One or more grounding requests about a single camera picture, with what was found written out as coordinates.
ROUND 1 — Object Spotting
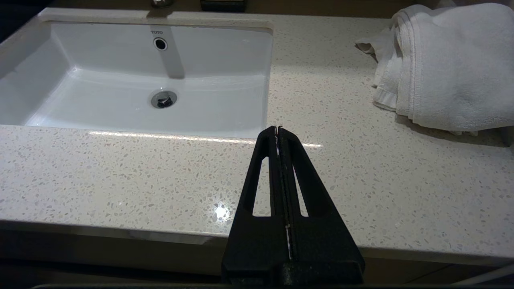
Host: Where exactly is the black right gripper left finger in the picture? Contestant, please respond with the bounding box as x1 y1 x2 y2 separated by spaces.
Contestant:
221 126 291 285

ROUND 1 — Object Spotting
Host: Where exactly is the black square soap dish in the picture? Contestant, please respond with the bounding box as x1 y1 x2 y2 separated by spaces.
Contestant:
200 0 247 12

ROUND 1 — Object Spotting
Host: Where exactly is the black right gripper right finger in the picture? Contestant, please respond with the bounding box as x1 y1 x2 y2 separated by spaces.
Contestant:
279 127 366 285

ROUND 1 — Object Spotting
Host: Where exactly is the white crumpled towel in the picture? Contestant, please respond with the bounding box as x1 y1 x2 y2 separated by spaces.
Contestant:
355 2 514 135

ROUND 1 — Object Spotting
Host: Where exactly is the chrome sink drain stopper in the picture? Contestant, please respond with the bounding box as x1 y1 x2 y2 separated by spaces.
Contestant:
151 90 177 109

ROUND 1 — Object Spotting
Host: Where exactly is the white rectangular sink basin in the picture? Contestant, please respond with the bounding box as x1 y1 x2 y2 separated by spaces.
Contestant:
0 8 274 139

